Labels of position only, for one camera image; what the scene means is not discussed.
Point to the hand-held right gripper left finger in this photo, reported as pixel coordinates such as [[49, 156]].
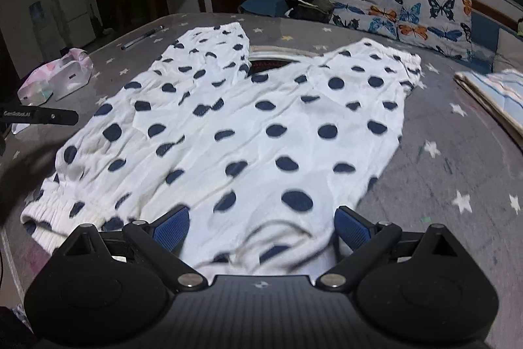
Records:
[[171, 227]]

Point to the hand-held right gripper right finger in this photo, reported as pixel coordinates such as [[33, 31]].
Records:
[[351, 231]]

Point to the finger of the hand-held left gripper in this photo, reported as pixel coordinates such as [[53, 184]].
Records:
[[45, 116]]

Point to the white polka dot pants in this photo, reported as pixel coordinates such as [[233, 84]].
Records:
[[245, 107]]

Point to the pink patterned plastic bag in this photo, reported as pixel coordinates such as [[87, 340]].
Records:
[[34, 85]]

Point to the white tissue pack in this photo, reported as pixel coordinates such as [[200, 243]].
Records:
[[71, 81]]

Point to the water dispenser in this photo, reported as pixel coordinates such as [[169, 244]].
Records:
[[41, 26]]

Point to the white refrigerator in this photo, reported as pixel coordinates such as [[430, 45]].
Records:
[[73, 9]]

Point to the clear ballpoint pen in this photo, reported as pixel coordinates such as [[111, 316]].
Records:
[[143, 37]]

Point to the folded striped cloth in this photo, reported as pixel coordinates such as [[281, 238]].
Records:
[[498, 95]]

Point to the dark olive cloth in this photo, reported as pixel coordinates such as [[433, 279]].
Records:
[[314, 11]]

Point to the butterfly print pillow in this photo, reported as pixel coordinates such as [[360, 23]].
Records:
[[392, 5]]

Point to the grey pillow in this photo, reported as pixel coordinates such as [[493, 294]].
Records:
[[508, 50]]

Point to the blue sofa cushion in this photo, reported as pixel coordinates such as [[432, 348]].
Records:
[[261, 3]]

